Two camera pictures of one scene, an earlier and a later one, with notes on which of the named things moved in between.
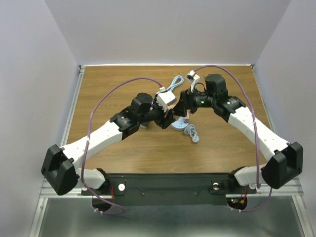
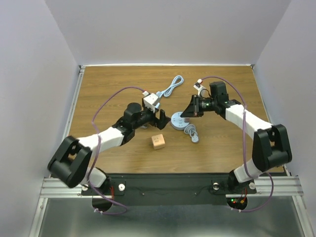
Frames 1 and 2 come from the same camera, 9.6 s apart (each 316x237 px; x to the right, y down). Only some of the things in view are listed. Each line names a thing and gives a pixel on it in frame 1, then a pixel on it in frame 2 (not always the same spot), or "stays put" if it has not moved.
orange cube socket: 171,106 → 158,141
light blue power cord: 174,84 stays put
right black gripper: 185,102 → 193,109
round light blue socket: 179,125 stays put
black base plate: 173,189 stays put
